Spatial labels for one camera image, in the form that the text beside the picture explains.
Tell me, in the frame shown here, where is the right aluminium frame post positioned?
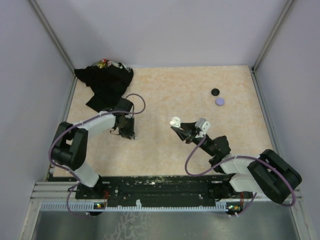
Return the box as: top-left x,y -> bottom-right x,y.
252,0 -> 296,72

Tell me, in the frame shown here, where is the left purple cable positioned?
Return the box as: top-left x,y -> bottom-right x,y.
48,93 -> 146,220

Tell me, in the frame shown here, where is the black printed cloth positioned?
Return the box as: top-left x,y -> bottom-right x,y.
74,59 -> 134,112

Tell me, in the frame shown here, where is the purple round charging case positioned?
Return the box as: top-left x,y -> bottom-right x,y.
215,97 -> 225,106

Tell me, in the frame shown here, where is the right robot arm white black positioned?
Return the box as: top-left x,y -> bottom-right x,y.
169,117 -> 302,205

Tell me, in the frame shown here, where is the white slotted cable duct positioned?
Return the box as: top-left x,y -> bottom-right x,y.
39,199 -> 245,213

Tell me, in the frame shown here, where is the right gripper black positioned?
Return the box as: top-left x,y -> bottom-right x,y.
172,121 -> 216,157

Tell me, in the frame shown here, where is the aluminium frame post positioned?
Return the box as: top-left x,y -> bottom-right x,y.
252,0 -> 296,72
28,0 -> 76,72

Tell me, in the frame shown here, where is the black round charging case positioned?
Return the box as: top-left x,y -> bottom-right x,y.
211,88 -> 220,96

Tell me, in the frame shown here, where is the left aluminium frame post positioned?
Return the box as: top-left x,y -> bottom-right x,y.
28,0 -> 76,72

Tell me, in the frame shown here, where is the white earbud charging case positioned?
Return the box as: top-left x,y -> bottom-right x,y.
169,116 -> 182,129

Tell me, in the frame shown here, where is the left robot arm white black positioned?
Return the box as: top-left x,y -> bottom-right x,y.
49,98 -> 136,199

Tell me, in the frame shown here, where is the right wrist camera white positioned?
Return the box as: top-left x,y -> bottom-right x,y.
195,118 -> 211,138

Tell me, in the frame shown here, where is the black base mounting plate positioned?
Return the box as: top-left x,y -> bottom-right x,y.
75,174 -> 253,208

